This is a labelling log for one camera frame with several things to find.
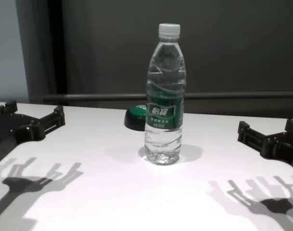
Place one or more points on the green YES button black base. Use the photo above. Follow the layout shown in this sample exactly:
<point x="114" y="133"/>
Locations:
<point x="134" y="119"/>

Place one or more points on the black vertical wall post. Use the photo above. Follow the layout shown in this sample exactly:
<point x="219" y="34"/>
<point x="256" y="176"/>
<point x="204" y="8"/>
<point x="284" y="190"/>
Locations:
<point x="55" y="48"/>

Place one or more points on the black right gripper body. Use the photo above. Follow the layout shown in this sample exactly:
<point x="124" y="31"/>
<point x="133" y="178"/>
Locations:
<point x="283" y="146"/>

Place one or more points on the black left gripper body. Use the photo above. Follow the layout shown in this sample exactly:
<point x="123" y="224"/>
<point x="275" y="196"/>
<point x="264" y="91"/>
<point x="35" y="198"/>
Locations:
<point x="6" y="130"/>

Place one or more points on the grey horizontal wall rail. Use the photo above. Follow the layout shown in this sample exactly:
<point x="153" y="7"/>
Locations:
<point x="100" y="97"/>

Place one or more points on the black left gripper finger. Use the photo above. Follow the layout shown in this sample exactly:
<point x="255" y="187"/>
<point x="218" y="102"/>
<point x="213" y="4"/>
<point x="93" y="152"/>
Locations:
<point x="57" y="118"/>
<point x="10" y="108"/>

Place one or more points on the clear water bottle green label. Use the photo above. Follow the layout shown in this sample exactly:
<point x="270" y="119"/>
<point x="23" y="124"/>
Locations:
<point x="164" y="101"/>

